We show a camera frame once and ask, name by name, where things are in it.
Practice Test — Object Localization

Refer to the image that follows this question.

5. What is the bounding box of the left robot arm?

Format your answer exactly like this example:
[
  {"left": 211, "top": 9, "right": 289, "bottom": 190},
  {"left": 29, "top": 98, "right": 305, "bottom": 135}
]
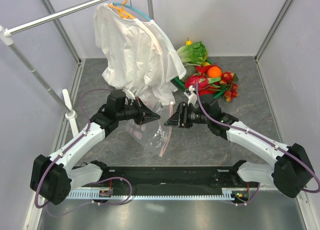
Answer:
[{"left": 30, "top": 90, "right": 161, "bottom": 208}]

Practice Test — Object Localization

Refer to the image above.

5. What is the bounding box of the white metal clothes rack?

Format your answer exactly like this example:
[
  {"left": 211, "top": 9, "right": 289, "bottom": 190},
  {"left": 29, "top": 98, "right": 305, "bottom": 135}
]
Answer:
[{"left": 0, "top": 0, "right": 155, "bottom": 135}]

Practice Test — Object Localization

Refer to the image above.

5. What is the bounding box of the white t-shirt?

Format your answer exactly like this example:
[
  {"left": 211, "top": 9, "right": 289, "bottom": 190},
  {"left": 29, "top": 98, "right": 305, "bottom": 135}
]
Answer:
[{"left": 94, "top": 4, "right": 186, "bottom": 105}]

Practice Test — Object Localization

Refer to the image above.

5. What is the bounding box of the green plastic tray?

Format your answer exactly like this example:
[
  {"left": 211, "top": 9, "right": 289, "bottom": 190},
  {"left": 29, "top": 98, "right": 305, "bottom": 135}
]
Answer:
[{"left": 173, "top": 60, "right": 223, "bottom": 98}]

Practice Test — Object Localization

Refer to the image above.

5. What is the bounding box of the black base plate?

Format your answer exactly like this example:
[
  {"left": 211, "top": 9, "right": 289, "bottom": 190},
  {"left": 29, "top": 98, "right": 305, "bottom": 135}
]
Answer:
[{"left": 71, "top": 161, "right": 261, "bottom": 194}]

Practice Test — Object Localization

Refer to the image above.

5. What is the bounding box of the green lettuce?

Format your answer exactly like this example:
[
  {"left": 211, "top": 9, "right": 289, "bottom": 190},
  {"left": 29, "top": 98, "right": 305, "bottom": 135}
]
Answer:
[{"left": 176, "top": 41, "right": 208, "bottom": 65}]

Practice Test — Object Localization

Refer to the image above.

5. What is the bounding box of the teal clothes hanger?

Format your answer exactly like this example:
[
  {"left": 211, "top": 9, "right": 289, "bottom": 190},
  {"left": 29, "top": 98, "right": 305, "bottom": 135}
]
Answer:
[{"left": 111, "top": 2, "right": 176, "bottom": 50}]

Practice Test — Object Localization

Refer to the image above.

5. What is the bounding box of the green melon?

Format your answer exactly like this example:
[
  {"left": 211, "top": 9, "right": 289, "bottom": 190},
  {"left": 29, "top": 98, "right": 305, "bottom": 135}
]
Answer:
[{"left": 181, "top": 65, "right": 197, "bottom": 83}]

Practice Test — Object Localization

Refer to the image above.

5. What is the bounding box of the pink dragon fruit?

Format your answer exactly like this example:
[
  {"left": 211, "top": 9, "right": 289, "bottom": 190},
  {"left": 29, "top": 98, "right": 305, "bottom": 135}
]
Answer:
[{"left": 184, "top": 73, "right": 222, "bottom": 91}]

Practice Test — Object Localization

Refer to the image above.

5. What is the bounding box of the clear pink-dotted zip bag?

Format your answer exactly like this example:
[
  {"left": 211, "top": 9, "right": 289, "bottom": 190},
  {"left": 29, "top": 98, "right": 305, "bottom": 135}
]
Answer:
[{"left": 125, "top": 97, "right": 174, "bottom": 157}]

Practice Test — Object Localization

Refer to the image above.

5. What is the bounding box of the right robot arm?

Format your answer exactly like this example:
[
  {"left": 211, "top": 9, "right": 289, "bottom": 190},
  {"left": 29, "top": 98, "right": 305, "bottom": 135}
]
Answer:
[{"left": 164, "top": 95, "right": 320, "bottom": 198}]

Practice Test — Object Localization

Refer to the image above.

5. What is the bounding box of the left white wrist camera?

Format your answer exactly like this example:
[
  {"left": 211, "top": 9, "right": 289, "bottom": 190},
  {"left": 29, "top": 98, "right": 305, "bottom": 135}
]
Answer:
[{"left": 127, "top": 87, "right": 137, "bottom": 99}]

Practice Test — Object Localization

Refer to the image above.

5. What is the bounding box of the orange fruit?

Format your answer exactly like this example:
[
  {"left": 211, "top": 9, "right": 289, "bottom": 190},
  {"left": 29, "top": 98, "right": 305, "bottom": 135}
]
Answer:
[{"left": 206, "top": 66, "right": 222, "bottom": 78}]

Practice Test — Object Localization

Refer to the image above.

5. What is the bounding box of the red lychee bunch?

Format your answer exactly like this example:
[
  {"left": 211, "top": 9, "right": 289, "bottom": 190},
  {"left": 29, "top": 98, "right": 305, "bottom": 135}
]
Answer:
[{"left": 219, "top": 71, "right": 239, "bottom": 102}]

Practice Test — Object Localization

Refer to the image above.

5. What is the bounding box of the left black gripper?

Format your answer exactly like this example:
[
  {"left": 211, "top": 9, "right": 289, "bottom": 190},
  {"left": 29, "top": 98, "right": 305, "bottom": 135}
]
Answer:
[{"left": 116, "top": 97, "right": 160, "bottom": 126}]

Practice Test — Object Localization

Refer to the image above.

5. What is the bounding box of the orange clothes hanger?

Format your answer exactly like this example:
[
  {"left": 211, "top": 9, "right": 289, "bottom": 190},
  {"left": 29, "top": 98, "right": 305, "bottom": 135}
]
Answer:
[{"left": 107, "top": 0, "right": 135, "bottom": 19}]

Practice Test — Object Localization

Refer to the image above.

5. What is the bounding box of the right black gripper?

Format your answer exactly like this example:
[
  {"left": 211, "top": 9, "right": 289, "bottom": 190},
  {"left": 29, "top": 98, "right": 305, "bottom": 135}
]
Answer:
[{"left": 164, "top": 102, "right": 211, "bottom": 129}]

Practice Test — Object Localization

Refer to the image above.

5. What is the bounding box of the yellow pear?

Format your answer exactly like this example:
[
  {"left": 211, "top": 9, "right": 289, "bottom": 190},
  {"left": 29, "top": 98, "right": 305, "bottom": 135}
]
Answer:
[{"left": 185, "top": 38, "right": 193, "bottom": 46}]

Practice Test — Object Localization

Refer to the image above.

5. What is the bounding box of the light blue cable duct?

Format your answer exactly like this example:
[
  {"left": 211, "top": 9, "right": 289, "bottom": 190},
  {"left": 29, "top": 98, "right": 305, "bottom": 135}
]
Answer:
[{"left": 66, "top": 187, "right": 235, "bottom": 200}]

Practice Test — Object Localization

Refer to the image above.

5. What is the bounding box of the red pepper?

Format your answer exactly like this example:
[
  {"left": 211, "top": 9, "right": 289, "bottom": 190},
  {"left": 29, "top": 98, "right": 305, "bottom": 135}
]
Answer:
[{"left": 195, "top": 64, "right": 217, "bottom": 75}]

